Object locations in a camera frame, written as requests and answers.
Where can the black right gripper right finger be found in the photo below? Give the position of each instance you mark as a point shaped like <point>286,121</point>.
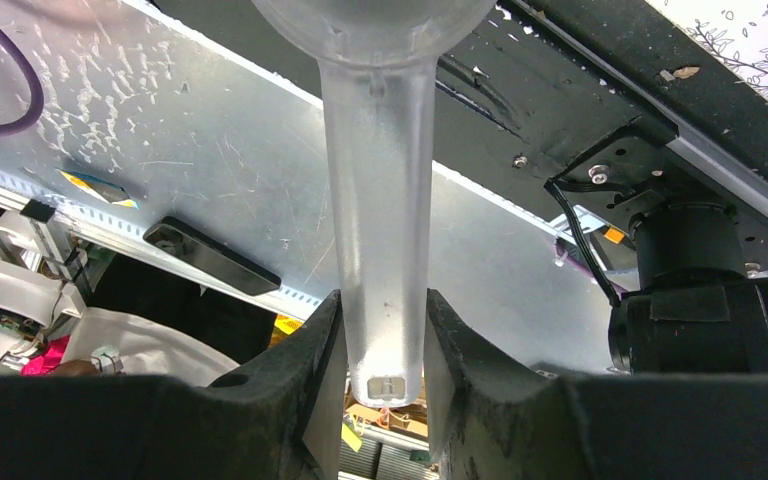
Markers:
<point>491,417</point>

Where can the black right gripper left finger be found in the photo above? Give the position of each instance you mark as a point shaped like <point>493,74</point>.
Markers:
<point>258,421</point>

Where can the translucent plastic scoop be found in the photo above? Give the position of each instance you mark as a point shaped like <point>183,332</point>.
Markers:
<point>377,62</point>

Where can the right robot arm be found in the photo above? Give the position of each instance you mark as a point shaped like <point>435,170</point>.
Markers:
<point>696,312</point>

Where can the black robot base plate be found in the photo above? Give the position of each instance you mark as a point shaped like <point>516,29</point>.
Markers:
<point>513,110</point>

